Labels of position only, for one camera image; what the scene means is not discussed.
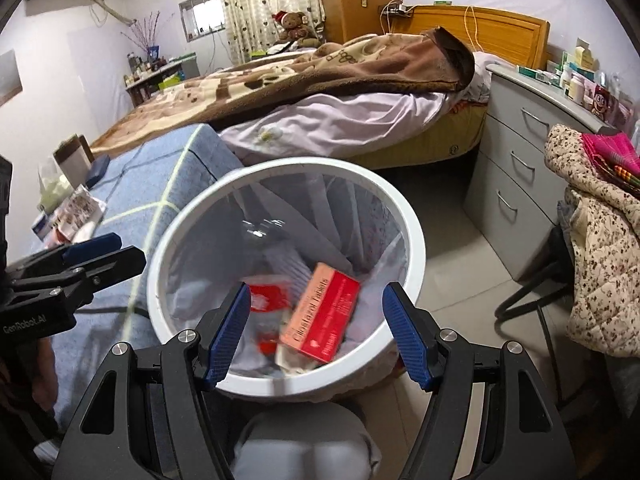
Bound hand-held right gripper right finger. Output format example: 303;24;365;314
381;281;583;480

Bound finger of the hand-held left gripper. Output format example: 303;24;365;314
5;233;122;286
7;246;147;306

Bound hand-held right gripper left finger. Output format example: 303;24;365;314
52;282;252;480

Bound printed paper packet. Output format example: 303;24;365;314
52;187;108;241

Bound red medicine box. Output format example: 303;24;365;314
277;262;362;365

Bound white trash bin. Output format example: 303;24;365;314
146;156;427;395

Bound red white packet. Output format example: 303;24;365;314
245;282;296;356

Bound white blue box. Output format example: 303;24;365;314
31;212;58;238

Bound clear plastic bag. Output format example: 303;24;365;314
37;157;76;216

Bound dark blue case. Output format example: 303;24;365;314
86;155;111;186

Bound brown white paper box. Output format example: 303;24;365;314
52;134;93;188

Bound blue checked bed cover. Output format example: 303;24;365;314
10;124;246;431

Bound black chair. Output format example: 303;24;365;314
495;225;576;406

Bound person's leg in grey pants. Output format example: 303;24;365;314
232;400;381;480

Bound cluttered desk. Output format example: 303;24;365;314
125;52;201;107

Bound row of small bottles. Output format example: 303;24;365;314
124;52;168;86

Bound grey drawer chest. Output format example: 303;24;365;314
462;62;623;281

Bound yellow mattress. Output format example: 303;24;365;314
345;102;488;171

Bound floral padded jacket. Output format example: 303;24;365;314
544;124;640;358

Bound dried flower branches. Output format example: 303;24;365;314
122;12;163;58

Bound lilac quilt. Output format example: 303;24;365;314
220;91;451;166

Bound bed with brown blanket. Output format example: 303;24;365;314
90;25;476;158

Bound window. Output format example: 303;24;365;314
179;0;226;43

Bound lilac pillow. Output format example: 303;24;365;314
452;51;506;106

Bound pink plaid cloth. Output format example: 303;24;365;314
580;132;640;191

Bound brown teddy bear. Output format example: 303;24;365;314
272;10;321;43

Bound white pill bottle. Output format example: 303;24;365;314
565;72;586;104

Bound red cartoon can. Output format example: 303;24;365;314
592;85;619;122

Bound wooden bed headboard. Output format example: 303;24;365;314
395;4;551;70

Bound pile of medicine boxes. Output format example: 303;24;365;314
517;37;640;131

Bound wall poster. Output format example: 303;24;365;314
0;50;23;106

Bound white wall pipe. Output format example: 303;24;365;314
87;0;138;26

